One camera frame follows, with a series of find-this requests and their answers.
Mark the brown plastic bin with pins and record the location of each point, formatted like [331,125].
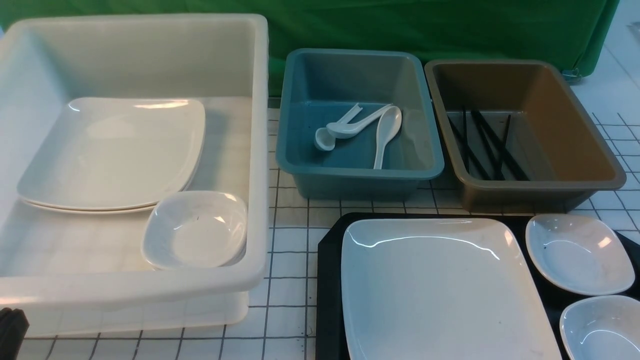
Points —
[551,135]

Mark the white spoon long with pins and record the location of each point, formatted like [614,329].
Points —
[388,126]

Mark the large white plastic tub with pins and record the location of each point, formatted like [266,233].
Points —
[82,273]

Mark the white spoon middle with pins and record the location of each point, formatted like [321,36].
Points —
[342,129]

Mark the white bowl in tub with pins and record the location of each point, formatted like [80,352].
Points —
[195,229]

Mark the lower white plate in tub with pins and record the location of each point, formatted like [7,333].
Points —
[116,211]

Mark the large white square plate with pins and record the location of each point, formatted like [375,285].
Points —
[440,289]

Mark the white plate in tub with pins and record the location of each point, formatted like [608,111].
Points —
[109,153]
[116,211]

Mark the green backdrop cloth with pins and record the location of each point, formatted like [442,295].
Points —
[568,34]

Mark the black serving tray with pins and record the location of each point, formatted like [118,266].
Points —
[331,341]

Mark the black chopstick in bin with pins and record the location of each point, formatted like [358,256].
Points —
[466,148]
[458,135]
[510,161]
[502,151]

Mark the black object bottom left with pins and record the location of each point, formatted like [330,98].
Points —
[13,327]

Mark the white bowl tray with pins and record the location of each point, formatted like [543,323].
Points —
[602,328]
[579,254]

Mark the white spoon small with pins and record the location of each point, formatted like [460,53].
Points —
[324,140]

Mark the blue plastic bin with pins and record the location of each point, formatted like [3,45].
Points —
[320,86]

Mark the binder clip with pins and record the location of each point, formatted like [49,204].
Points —
[572,76]

